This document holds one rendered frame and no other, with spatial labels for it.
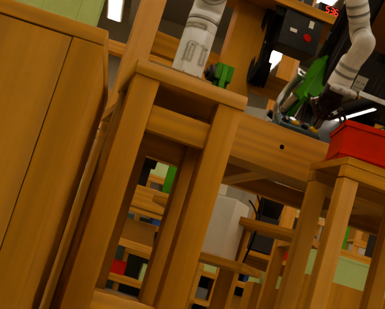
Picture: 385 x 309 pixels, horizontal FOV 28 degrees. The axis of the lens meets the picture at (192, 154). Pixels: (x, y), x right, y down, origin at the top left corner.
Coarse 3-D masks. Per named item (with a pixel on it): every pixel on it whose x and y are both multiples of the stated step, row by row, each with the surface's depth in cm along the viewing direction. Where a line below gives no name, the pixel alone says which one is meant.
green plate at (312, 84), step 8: (328, 56) 283; (312, 64) 293; (320, 64) 283; (312, 72) 286; (320, 72) 283; (304, 80) 289; (312, 80) 281; (320, 80) 283; (304, 88) 282; (312, 88) 282; (320, 88) 283; (312, 96) 282
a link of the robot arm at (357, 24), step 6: (348, 18) 239; (354, 18) 237; (360, 18) 236; (366, 18) 236; (354, 24) 238; (360, 24) 242; (366, 24) 242; (354, 30) 243; (360, 30) 241; (366, 30) 240
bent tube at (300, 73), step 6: (300, 72) 291; (294, 78) 290; (300, 78) 290; (288, 84) 292; (294, 84) 291; (282, 90) 294; (288, 90) 293; (282, 96) 293; (276, 102) 292; (282, 102) 293; (276, 108) 288
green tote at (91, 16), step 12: (24, 0) 174; (36, 0) 174; (48, 0) 175; (60, 0) 176; (72, 0) 176; (84, 0) 177; (96, 0) 178; (60, 12) 176; (72, 12) 176; (84, 12) 177; (96, 12) 178; (96, 24) 182
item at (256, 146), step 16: (240, 128) 247; (256, 128) 248; (272, 128) 250; (240, 144) 246; (256, 144) 248; (272, 144) 249; (288, 144) 251; (304, 144) 253; (320, 144) 254; (240, 160) 248; (256, 160) 247; (272, 160) 249; (288, 160) 250; (304, 160) 252; (320, 160) 254; (272, 176) 259; (288, 176) 250; (304, 176) 252; (368, 208) 265
